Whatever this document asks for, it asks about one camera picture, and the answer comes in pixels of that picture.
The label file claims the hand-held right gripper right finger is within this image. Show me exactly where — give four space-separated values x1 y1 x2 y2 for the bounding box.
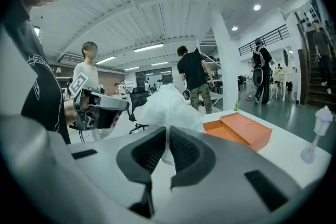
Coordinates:
169 125 217 189

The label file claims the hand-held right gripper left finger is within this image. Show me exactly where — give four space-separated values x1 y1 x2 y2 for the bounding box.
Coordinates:
116 125 167 184

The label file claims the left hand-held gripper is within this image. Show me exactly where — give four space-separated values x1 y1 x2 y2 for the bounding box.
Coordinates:
68 72 131 131

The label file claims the orange cardboard box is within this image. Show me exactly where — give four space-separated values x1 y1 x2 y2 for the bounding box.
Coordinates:
202 112 273 152

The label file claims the white plastic item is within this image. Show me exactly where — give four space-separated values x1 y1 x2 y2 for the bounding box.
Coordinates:
133 83 204 166

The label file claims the person's left forearm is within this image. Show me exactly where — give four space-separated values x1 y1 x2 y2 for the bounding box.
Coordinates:
64 99 79 124

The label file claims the black office chair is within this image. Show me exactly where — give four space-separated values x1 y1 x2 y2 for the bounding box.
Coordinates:
128 86 151 135

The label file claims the long ceiling tube light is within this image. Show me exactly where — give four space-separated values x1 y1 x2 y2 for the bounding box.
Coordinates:
95 56 117 65
133 43 165 53

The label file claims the person's black printed shirt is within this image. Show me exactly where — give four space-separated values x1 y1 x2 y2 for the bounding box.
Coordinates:
2 0 71 145

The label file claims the white column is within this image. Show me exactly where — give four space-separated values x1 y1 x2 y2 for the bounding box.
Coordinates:
209 9 242 113

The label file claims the white dressing table with mirror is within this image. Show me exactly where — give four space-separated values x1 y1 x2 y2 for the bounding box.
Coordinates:
272 46 298 102

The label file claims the white lantern figurine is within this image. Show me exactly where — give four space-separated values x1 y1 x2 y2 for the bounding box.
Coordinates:
300 105 334 165

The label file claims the dark wooden staircase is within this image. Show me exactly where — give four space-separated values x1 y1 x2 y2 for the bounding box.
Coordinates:
297 25 336 111

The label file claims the black balcony railing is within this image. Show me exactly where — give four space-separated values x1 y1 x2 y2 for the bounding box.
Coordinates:
238 24 290 57

